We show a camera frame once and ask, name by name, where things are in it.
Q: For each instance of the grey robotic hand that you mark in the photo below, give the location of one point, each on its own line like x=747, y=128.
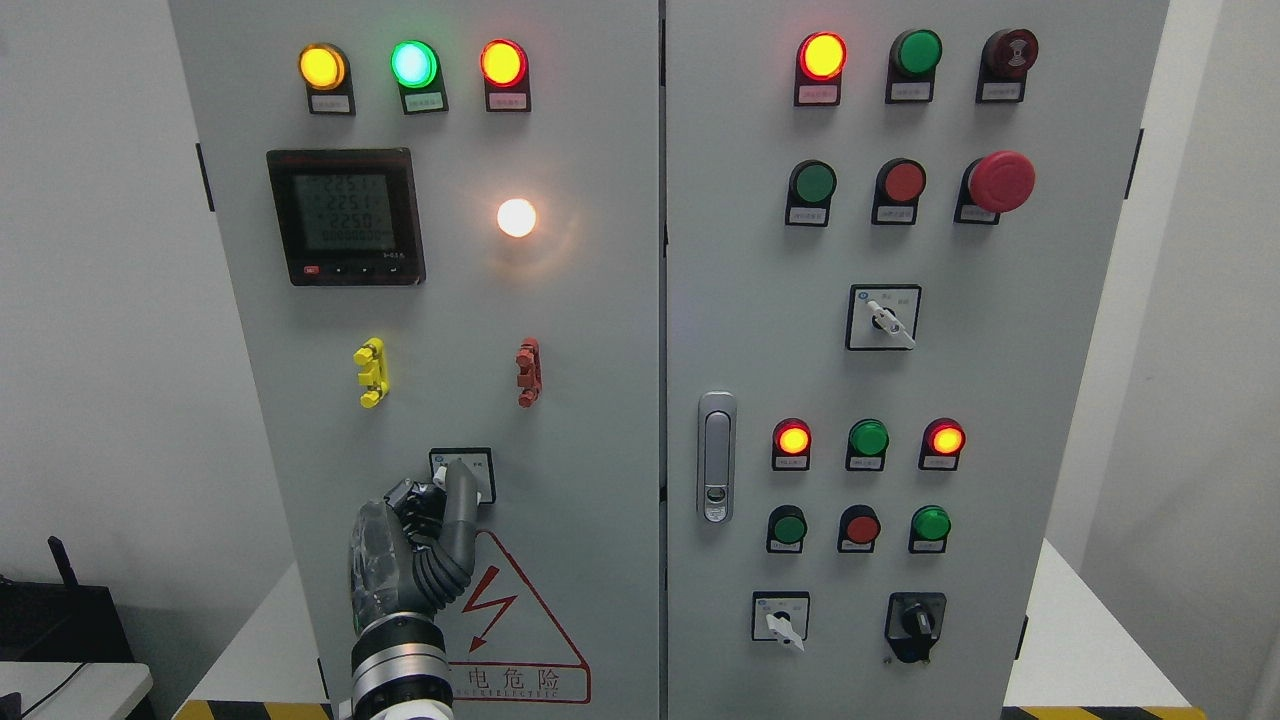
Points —
x=413, y=550

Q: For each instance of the door rotary switch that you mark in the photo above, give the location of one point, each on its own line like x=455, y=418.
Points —
x=478, y=460
x=882, y=317

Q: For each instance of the green lit indicator light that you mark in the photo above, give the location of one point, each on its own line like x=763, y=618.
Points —
x=419, y=78

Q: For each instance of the yellow indicator light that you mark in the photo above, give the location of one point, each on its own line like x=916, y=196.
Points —
x=324, y=69

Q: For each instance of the red electrical warning sticker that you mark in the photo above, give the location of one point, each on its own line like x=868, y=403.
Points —
x=504, y=643

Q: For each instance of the yellow terminal clip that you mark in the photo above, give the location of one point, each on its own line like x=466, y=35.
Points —
x=371, y=362

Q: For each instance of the red terminal clip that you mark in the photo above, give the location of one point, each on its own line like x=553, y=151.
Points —
x=528, y=364

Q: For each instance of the white side table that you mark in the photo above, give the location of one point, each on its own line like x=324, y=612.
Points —
x=65, y=690

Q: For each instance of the black digital power meter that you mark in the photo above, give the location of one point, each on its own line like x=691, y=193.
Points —
x=348, y=217

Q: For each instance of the small clear light bulb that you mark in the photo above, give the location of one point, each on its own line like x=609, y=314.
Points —
x=516, y=218

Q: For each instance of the black device with antenna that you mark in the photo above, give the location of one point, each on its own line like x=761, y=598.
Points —
x=66, y=622

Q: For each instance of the green push button lower left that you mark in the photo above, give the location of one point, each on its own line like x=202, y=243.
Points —
x=786, y=530

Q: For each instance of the green push button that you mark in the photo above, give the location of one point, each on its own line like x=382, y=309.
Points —
x=930, y=528
x=786, y=530
x=810, y=189

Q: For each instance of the red lit indicator lower left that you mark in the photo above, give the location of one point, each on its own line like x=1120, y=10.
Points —
x=791, y=445

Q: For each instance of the red lit indicator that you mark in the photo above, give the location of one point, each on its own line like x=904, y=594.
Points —
x=820, y=62
x=791, y=445
x=943, y=441

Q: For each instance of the grey electrical cabinet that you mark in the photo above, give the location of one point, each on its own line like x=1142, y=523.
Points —
x=657, y=152

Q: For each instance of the red push button lower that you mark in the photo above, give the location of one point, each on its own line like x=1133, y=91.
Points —
x=858, y=529

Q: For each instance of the red push button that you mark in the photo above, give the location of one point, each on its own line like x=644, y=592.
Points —
x=858, y=529
x=899, y=184

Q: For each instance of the green indicator lower middle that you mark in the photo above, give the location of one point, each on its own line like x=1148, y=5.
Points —
x=867, y=445

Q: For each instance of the red lit indicator left door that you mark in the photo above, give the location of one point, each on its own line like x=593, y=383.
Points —
x=506, y=76

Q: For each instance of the green push button lower right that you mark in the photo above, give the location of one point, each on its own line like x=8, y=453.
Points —
x=930, y=528

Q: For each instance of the red lit indicator lower right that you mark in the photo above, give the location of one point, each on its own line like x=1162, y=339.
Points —
x=943, y=441

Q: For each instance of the green push button upper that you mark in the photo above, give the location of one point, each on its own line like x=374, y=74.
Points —
x=810, y=189

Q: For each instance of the red push button upper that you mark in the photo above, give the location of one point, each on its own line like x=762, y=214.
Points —
x=899, y=184

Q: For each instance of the red lit indicator top right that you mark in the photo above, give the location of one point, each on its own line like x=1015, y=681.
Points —
x=820, y=62

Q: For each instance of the red emergency stop button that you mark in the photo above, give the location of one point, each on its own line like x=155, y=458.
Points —
x=1001, y=181

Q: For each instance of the green indicator top right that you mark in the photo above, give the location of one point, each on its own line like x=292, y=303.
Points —
x=911, y=67

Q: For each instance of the dark red buzzer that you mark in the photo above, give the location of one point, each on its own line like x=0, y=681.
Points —
x=1004, y=65

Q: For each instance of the silver door handle lock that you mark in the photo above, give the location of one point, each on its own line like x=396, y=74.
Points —
x=716, y=455

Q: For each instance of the white lower rotary switch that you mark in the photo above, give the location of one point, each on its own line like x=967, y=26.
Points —
x=781, y=617

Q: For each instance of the black rotary selector switch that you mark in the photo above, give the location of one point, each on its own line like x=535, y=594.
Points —
x=913, y=624

